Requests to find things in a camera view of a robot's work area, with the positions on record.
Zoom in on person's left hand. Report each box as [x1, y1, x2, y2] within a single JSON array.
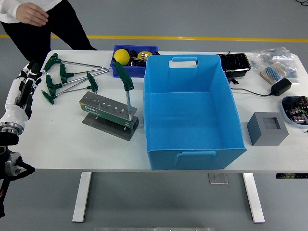
[[15, 3, 50, 26]]

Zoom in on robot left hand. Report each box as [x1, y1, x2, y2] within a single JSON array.
[[0, 59, 43, 126]]

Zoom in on thin green T-handle hex key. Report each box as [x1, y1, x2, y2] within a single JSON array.
[[86, 73, 101, 105]]

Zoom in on large green T-handle hex key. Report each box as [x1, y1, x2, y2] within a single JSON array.
[[111, 58, 135, 121]]

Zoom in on large blue folding box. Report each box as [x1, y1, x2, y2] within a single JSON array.
[[143, 54, 248, 171]]

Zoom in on person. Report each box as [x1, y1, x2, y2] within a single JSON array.
[[0, 0, 98, 67]]

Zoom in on metal hex key stand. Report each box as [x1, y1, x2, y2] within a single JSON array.
[[78, 91, 140, 142]]

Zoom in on yellow ball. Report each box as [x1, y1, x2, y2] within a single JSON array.
[[114, 49, 130, 66]]

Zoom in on white table leg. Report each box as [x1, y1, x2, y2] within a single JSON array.
[[72, 172, 92, 223], [242, 172, 266, 224]]

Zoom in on dark rectangular part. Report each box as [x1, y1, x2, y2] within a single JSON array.
[[128, 59, 147, 67]]

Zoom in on small blue parts bin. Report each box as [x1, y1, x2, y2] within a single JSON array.
[[110, 44, 160, 78]]

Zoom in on yellow black tape measure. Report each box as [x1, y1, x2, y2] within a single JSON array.
[[137, 51, 154, 60]]

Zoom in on black plastic tray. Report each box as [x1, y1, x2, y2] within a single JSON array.
[[218, 53, 252, 78]]

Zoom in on metal floor plate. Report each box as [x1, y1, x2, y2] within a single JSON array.
[[208, 172, 229, 185]]

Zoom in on clear bag of parts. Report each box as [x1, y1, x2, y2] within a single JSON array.
[[251, 47, 295, 73]]

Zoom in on blue resistor strip bundle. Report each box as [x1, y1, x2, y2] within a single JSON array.
[[259, 64, 287, 85]]

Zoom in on grey cube with recess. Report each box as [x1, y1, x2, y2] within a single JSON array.
[[247, 112, 289, 147]]

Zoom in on black power adapter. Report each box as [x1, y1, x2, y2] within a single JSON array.
[[271, 78, 293, 97]]

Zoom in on clear bag with blue parts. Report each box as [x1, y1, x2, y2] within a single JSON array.
[[283, 64, 301, 85]]

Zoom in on light blue bowl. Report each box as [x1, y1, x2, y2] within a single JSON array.
[[281, 95, 308, 126]]

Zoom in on dark electronic components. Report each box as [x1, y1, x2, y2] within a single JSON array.
[[287, 96, 308, 123]]

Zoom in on black table control panel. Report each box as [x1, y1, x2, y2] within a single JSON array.
[[276, 173, 308, 180]]

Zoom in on short green T-handle hex key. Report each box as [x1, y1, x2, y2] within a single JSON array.
[[57, 85, 91, 94]]

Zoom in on black adapter cable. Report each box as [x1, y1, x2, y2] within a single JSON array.
[[230, 88, 274, 96]]

